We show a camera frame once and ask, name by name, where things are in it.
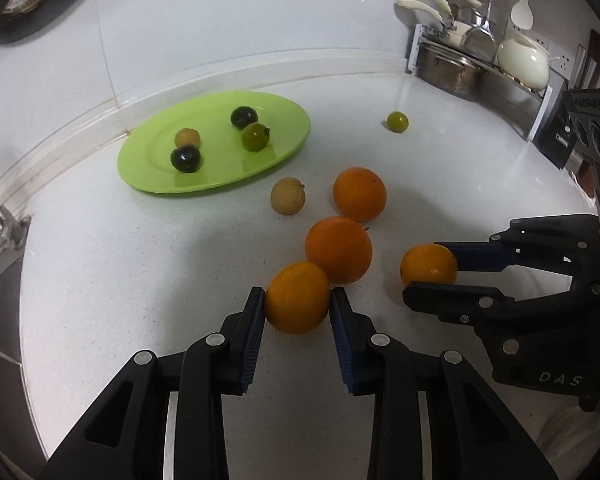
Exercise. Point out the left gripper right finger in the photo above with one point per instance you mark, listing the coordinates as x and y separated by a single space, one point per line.
429 410

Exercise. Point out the yellow-green plum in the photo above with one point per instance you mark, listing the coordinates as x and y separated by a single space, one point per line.
397 122

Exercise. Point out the metal dish rack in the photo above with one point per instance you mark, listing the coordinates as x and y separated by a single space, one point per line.
525 110

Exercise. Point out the large orange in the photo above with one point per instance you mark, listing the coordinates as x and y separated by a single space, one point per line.
359 194

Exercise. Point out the white rice paddle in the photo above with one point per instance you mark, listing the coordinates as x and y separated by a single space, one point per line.
521 15

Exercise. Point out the green plastic plate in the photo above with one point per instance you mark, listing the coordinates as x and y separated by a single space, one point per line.
144 159

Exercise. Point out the small chrome faucet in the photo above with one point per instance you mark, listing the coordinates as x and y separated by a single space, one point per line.
13 232

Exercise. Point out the small front orange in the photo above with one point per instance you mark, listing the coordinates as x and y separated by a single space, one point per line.
428 263

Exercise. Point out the green plum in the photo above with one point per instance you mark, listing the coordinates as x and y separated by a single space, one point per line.
255 137

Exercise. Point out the tan longan fruit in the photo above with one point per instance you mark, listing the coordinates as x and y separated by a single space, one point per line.
288 196

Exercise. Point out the dark plum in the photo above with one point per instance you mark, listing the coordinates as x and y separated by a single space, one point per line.
243 116
186 159

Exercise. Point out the yellowish longan fruit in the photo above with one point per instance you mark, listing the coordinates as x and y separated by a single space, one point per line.
187 136

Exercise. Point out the steel pot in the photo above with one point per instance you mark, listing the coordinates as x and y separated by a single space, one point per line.
450 72

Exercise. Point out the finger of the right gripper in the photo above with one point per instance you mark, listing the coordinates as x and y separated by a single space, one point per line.
479 256
458 304

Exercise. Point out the white ceramic teapot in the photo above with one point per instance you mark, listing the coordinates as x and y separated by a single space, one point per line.
525 60

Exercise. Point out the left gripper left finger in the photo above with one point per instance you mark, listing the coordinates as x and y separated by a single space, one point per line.
122 435

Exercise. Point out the small orange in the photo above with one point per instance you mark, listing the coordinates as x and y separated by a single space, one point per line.
297 299
428 263

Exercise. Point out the steel ladle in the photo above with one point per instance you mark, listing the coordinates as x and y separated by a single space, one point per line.
479 41

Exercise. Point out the steel sink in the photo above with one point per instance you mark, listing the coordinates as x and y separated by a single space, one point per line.
18 436

